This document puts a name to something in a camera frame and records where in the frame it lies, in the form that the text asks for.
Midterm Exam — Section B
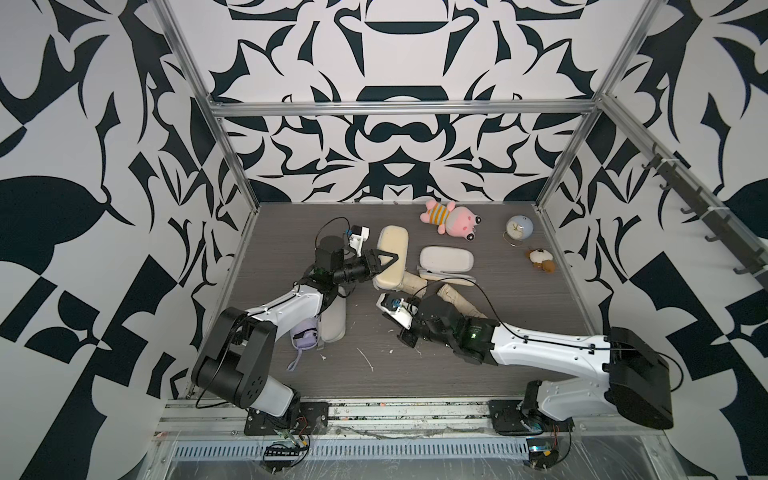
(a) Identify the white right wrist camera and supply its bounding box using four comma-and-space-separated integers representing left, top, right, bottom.
376, 293, 417, 330

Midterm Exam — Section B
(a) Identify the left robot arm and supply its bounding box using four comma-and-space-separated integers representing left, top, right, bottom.
190, 236, 399, 418

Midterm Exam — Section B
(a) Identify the wall hook rack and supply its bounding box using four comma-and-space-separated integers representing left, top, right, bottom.
640, 142, 768, 292

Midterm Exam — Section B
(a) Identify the blue alarm clock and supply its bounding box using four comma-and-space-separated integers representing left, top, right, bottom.
503, 215, 534, 246

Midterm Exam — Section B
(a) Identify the brown white plush toy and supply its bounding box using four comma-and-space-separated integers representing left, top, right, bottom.
526, 249, 557, 273

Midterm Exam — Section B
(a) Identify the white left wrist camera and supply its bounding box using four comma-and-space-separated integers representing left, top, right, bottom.
347, 225, 370, 257

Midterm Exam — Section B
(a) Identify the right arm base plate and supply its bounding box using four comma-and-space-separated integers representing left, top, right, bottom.
488, 400, 573, 437

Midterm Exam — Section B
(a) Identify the pink plush toy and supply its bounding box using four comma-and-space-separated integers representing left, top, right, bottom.
420, 199, 482, 241

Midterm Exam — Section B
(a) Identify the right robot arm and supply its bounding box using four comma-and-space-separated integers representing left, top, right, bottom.
377, 294, 674, 435

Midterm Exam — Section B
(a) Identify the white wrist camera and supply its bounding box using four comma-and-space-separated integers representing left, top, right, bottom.
376, 293, 417, 330
347, 225, 370, 257

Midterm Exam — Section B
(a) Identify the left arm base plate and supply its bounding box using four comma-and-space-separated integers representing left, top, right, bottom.
244, 400, 330, 436

